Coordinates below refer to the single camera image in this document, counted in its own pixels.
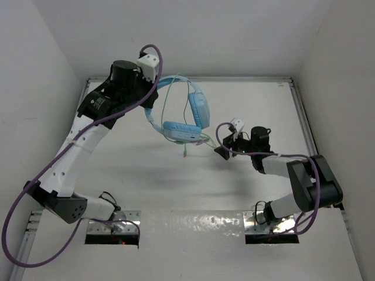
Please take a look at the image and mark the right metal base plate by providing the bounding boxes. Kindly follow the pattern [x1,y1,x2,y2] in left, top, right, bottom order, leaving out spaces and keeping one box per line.
[243,210,295,236]

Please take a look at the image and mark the purple cable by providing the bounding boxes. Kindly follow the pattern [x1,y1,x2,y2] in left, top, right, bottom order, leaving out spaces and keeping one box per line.
[216,122,320,235]
[1,44,163,268]

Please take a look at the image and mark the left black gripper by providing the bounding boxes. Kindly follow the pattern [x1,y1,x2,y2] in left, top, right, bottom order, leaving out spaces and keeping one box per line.
[120,69,157,109]

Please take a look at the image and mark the light blue headphones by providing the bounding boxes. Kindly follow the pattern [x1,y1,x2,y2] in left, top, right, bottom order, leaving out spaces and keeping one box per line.
[144,75,210,145]

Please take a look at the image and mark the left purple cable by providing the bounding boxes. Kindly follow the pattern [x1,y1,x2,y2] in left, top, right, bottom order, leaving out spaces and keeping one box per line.
[1,44,163,268]

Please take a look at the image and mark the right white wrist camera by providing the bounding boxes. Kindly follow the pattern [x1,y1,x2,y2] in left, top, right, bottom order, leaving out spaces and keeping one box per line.
[229,118,244,133]

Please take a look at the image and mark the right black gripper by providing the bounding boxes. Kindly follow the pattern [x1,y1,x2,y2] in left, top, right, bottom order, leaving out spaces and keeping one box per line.
[214,129,257,160]

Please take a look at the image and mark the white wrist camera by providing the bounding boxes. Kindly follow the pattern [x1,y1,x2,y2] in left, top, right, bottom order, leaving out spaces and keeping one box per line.
[229,118,244,133]
[136,52,159,83]

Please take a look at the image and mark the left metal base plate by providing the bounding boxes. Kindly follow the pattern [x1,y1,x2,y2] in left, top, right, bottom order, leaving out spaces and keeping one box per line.
[87,211,141,235]

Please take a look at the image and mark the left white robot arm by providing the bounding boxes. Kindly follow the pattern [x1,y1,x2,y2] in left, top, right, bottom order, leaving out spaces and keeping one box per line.
[25,54,159,224]

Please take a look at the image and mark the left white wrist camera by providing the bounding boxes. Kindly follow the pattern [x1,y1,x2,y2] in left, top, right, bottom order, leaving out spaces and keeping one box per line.
[136,52,159,83]

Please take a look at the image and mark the aluminium table frame rail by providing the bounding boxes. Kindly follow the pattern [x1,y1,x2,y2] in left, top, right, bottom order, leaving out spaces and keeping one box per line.
[8,76,351,281]

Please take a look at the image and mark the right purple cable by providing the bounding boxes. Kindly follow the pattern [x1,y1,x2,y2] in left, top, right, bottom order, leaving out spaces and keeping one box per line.
[216,122,320,235]

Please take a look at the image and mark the green headphone cable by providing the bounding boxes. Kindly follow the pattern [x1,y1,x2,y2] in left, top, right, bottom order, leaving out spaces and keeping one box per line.
[160,73,219,159]

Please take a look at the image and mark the metal base plate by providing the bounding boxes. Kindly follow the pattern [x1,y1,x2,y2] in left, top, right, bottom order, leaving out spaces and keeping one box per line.
[87,211,141,235]
[243,210,295,236]

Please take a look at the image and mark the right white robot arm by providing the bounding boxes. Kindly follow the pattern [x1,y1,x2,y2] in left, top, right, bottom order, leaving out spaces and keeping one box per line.
[214,123,343,225]

